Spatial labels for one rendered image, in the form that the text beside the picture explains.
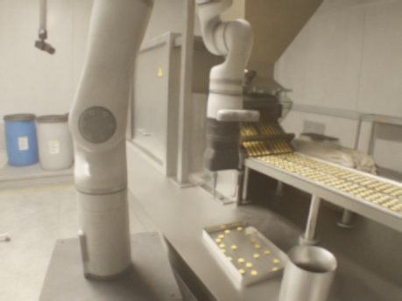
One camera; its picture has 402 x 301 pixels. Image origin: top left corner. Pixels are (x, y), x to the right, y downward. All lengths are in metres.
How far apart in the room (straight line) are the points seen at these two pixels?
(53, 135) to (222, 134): 2.90
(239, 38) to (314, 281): 0.44
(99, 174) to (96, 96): 0.13
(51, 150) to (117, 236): 2.93
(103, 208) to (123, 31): 0.28
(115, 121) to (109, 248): 0.22
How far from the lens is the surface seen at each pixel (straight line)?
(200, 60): 1.07
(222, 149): 0.58
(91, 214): 0.48
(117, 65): 0.42
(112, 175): 0.46
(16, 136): 3.71
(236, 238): 0.67
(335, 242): 0.73
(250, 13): 0.83
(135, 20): 0.43
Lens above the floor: 1.14
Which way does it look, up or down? 13 degrees down
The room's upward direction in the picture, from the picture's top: 3 degrees clockwise
